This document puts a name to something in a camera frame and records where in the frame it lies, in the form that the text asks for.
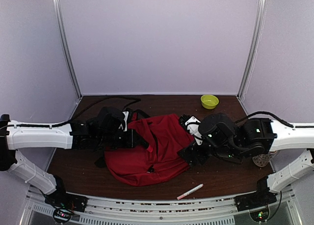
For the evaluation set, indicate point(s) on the black pink highlighter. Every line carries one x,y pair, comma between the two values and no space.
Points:
150,149

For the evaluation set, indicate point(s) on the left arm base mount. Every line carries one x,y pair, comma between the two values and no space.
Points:
61,199

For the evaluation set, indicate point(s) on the aluminium corner post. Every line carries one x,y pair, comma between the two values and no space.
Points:
65,47
257,31

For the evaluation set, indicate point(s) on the patterned mug orange inside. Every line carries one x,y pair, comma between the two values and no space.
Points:
261,160

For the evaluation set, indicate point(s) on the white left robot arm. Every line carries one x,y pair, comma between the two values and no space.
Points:
110,125

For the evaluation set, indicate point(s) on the pink capped white marker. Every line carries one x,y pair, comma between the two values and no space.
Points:
190,192

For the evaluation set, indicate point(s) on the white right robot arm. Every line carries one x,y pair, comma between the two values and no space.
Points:
218,136

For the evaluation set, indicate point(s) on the yellow green plastic bowl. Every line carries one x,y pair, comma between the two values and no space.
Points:
209,102

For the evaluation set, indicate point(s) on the aluminium front rail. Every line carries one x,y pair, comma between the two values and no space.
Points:
202,211

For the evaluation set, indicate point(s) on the right aluminium corner post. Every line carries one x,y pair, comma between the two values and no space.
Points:
257,31

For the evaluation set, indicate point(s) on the left aluminium corner post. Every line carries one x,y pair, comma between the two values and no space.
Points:
65,47

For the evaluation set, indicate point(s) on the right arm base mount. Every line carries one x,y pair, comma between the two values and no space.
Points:
261,197

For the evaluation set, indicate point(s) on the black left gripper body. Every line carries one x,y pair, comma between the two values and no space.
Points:
110,139

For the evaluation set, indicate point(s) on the red student backpack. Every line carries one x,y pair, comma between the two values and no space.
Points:
137,166

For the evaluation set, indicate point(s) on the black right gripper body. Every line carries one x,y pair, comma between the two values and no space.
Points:
192,150

